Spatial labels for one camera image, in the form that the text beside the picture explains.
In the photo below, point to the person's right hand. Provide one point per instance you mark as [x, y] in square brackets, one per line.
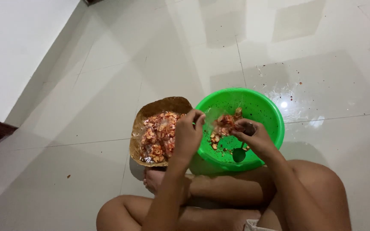
[259, 141]

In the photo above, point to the person's left hand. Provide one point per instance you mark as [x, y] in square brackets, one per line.
[187, 138]

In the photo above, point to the person's left fingers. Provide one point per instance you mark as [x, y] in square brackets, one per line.
[197, 117]

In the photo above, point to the clear plastic bag of snacks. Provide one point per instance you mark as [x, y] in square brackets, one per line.
[224, 123]

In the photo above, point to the loose snack pieces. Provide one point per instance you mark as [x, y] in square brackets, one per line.
[215, 139]

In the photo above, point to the woven bamboo tray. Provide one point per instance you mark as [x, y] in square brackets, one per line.
[159, 106]

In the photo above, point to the pile of clear snack packets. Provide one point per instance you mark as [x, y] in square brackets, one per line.
[157, 138]

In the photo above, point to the metal spoon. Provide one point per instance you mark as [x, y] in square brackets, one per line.
[239, 155]

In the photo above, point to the green plastic basin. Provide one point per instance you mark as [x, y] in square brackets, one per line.
[262, 109]

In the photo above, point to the person's right leg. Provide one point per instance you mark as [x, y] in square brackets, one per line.
[230, 187]

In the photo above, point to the person's leg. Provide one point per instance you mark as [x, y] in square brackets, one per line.
[124, 215]
[230, 187]

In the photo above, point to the person's left leg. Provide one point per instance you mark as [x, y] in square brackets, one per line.
[124, 215]

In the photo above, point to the person's white shorts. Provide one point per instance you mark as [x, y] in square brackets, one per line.
[255, 226]

